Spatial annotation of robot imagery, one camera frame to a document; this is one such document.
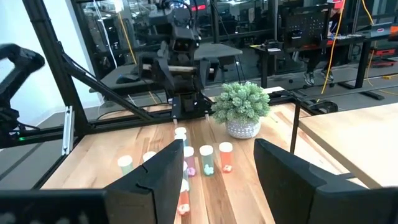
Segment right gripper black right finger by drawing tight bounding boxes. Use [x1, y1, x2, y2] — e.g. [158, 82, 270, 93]
[253, 138, 327, 224]

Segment person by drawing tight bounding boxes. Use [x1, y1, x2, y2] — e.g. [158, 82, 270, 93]
[303, 0, 346, 86]

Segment black computer mouse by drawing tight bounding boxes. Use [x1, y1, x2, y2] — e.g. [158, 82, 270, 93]
[116, 73, 141, 85]

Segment black device with green light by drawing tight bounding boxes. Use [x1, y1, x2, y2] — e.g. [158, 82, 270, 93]
[0, 42, 47, 149]

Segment pink pill bottle white cap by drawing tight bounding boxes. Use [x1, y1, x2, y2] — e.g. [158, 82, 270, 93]
[142, 151, 157, 163]
[183, 146, 197, 177]

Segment silver aluminium bracket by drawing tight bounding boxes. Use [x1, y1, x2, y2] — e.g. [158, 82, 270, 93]
[61, 105, 76, 156]

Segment green succulent in white pot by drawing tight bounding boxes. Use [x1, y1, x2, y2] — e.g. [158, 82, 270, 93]
[210, 81, 271, 140]

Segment black desk with pegboard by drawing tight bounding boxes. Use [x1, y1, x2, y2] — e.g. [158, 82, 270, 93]
[248, 3, 386, 101]

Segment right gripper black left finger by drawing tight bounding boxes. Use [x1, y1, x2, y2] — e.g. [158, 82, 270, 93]
[104, 139, 185, 224]

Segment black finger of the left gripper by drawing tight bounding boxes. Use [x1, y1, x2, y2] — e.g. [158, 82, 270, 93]
[154, 58, 175, 93]
[198, 58, 212, 90]

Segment yellow cable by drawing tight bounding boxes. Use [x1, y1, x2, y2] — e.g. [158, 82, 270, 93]
[320, 0, 346, 94]
[117, 12, 158, 105]

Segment orange pill bottle white cap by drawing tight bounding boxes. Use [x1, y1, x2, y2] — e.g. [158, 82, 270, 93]
[177, 179, 191, 216]
[218, 141, 234, 174]

